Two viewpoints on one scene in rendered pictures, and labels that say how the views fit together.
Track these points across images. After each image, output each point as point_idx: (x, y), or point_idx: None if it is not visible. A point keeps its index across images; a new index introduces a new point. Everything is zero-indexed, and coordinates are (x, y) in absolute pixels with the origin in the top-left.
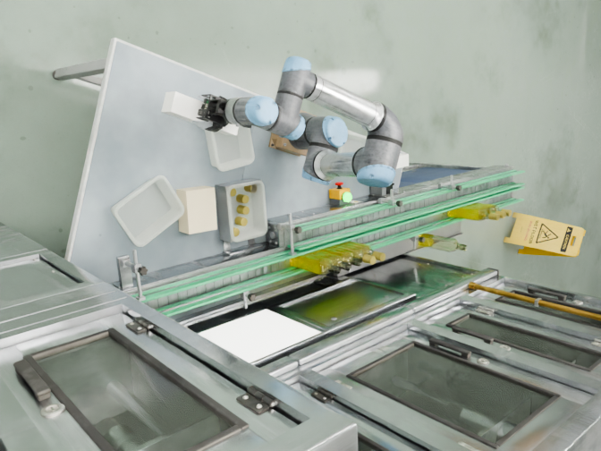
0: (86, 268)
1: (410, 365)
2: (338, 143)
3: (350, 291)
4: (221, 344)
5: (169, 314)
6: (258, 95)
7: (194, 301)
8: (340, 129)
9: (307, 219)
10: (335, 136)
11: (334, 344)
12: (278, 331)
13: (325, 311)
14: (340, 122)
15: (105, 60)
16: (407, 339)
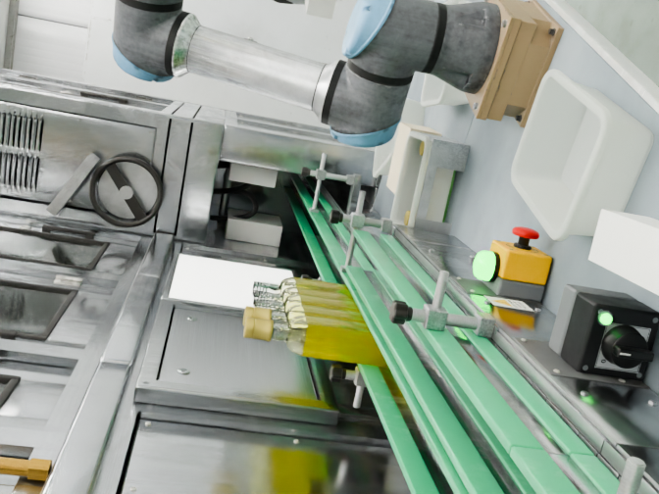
0: (382, 188)
1: (14, 312)
2: (343, 47)
3: (269, 372)
4: (243, 274)
5: (308, 244)
6: None
7: (330, 258)
8: (355, 16)
9: (409, 246)
10: (347, 31)
11: (130, 291)
12: (220, 292)
13: (225, 327)
14: (361, 0)
15: None
16: (59, 341)
